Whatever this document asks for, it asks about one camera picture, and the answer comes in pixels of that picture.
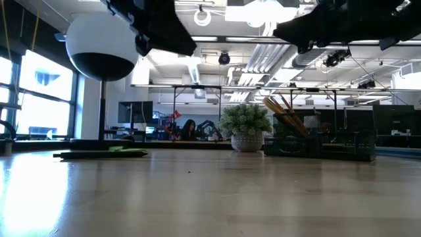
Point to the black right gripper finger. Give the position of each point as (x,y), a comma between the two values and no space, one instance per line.
(302,28)

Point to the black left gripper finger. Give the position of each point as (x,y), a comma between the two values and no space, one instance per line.
(167,29)

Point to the black background robot arm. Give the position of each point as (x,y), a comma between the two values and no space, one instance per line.
(207,125)

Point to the red background robot arm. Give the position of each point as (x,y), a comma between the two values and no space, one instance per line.
(176,114)

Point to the black mesh desk organizer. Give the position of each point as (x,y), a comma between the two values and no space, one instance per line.
(342,146)

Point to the black ceiling spotlight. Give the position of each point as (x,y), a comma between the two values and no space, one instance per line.
(366,84)
(335,58)

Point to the black computer monitor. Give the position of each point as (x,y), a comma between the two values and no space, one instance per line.
(135,112)

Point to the person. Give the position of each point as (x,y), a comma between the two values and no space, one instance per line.
(188,130)

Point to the black partition panel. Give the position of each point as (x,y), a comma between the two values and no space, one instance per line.
(394,118)

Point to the artificial succulent in patterned pot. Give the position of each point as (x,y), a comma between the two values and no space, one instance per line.
(245,131)

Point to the blue table edge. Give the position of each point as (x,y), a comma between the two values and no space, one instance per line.
(401,152)

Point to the black pencil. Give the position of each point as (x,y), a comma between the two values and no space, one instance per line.
(85,154)

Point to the black ceiling dome camera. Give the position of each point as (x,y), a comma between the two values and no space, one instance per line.
(224,58)

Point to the black metal stand frame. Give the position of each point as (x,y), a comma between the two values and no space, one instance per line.
(335,102)
(197,87)

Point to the black aluminium table frame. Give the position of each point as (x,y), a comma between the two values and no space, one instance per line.
(181,145)

